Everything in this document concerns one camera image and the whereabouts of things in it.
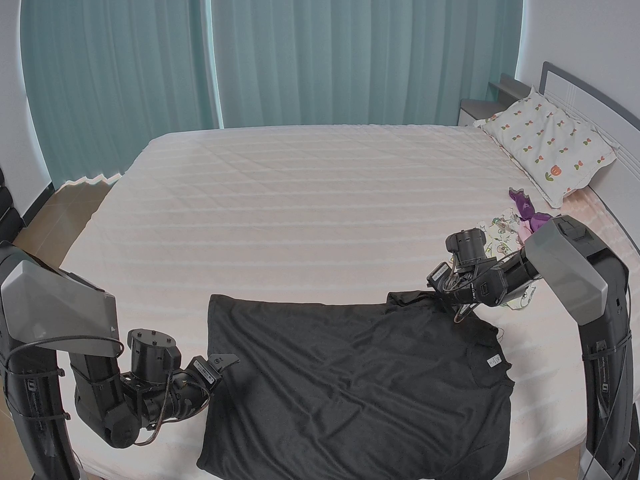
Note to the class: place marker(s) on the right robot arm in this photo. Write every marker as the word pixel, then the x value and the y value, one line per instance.
pixel 565 263

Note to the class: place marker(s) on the blue-green curtain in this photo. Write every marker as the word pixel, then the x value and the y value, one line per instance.
pixel 115 68
pixel 375 43

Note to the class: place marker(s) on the black T-shirt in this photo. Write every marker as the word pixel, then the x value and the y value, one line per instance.
pixel 350 393

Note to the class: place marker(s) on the purple garment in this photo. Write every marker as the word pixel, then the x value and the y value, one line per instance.
pixel 525 208

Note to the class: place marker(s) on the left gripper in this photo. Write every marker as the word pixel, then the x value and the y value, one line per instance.
pixel 187 400

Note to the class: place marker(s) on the white printed pillow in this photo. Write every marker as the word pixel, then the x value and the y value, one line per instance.
pixel 545 143

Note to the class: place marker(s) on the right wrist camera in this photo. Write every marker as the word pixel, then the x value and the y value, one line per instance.
pixel 490 288

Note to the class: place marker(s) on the bed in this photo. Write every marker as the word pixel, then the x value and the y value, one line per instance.
pixel 300 193

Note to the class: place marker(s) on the white printed garment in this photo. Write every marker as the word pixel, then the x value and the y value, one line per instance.
pixel 500 230

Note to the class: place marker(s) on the pink garment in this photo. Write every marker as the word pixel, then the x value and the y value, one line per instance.
pixel 525 230

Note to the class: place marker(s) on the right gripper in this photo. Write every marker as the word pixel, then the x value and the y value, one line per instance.
pixel 457 293

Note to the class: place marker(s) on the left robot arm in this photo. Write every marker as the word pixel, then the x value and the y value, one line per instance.
pixel 50 293

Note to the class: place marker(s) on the grey bedside table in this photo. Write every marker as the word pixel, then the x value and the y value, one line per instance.
pixel 475 110

